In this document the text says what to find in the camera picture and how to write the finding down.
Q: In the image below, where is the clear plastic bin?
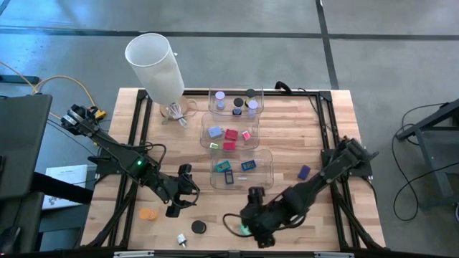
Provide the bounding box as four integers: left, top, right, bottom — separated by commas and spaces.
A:
208, 85, 265, 116
209, 148, 275, 191
200, 112, 260, 151

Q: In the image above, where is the black floor cable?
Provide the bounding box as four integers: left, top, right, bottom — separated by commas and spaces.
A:
392, 102, 459, 222

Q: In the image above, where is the black diagonal bar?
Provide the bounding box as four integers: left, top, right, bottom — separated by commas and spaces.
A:
30, 171, 95, 206

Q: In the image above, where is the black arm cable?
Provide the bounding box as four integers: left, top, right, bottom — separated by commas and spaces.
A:
222, 212, 254, 238
118, 141, 201, 209

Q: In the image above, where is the black aluminium table frame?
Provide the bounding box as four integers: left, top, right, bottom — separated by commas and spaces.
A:
80, 88, 387, 252

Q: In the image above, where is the white shade table lamp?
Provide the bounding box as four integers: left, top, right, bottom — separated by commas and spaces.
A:
124, 32, 199, 121

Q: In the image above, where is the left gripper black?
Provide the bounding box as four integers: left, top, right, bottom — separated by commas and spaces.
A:
157, 163, 198, 219

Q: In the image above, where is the dark purple wall charger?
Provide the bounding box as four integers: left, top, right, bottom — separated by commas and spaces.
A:
297, 164, 312, 181

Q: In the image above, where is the black metal side stand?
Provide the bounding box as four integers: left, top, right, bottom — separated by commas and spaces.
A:
396, 98, 459, 212

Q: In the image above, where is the black capped red sand timer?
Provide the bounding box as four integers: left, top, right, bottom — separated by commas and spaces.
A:
191, 219, 207, 235

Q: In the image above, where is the light blue wall charger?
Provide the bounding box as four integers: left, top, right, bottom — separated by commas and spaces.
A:
207, 125, 225, 140

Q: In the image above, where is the orange capped sand timer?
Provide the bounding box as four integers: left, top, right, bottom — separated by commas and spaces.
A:
138, 206, 158, 221

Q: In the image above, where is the black power cable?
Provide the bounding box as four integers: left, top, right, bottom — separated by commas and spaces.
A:
274, 80, 334, 125

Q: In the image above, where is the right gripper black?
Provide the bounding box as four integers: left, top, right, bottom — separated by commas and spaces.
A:
240, 185, 288, 249

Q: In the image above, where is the black floor bar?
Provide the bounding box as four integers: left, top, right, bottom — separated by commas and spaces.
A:
0, 74, 40, 85

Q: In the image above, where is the white printed booklet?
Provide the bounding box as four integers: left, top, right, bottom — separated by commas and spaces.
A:
42, 163, 89, 211

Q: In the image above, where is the silver metal bracket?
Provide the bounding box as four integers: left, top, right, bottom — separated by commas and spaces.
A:
113, 250, 155, 258
314, 252, 354, 258

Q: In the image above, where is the yellow cable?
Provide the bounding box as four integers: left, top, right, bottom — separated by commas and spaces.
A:
0, 60, 105, 119

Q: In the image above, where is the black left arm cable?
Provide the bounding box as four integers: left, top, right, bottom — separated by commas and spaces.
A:
118, 141, 201, 209

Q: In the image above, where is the dark grey equipment cart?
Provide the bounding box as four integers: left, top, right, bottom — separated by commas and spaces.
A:
0, 93, 54, 254

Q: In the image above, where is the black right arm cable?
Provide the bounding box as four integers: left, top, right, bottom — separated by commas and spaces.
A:
222, 212, 254, 238

